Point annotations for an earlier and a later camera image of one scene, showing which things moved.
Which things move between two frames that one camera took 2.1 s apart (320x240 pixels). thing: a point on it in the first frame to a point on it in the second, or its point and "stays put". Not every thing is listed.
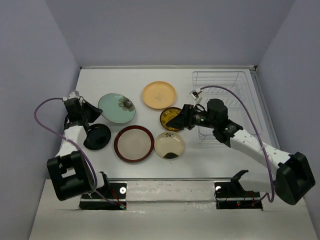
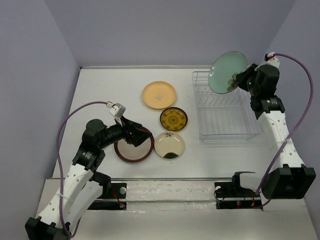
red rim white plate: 134,143 stays put
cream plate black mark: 169,145 stays put
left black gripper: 96,111 to 138,135
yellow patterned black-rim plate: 166,114 stays put
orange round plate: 159,95 stays put
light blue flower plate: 117,108 to 223,68
